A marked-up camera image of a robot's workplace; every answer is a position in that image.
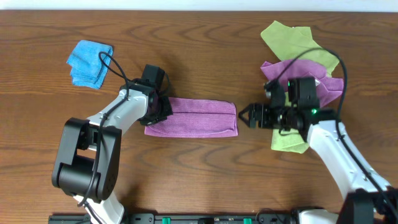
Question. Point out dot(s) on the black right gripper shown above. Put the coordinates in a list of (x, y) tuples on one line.
[(254, 115)]

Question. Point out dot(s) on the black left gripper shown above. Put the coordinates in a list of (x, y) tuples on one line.
[(161, 111)]

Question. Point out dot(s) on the purple microfiber cloth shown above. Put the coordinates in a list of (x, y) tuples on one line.
[(193, 118)]

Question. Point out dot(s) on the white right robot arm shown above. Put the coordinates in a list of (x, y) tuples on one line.
[(364, 191)]

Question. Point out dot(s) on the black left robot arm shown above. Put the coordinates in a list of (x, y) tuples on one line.
[(87, 162)]

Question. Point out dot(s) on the lower green cloth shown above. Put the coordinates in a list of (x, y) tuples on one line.
[(288, 141)]

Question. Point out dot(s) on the green cloth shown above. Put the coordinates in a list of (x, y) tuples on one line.
[(288, 141), (288, 42)]

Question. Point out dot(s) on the upper green cloth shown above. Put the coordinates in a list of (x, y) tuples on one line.
[(288, 42)]

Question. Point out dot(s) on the crumpled purple cloth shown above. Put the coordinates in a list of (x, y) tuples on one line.
[(328, 88)]

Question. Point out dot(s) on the folded blue cloth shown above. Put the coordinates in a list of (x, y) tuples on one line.
[(87, 68)]

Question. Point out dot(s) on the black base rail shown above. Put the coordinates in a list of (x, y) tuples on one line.
[(262, 218)]

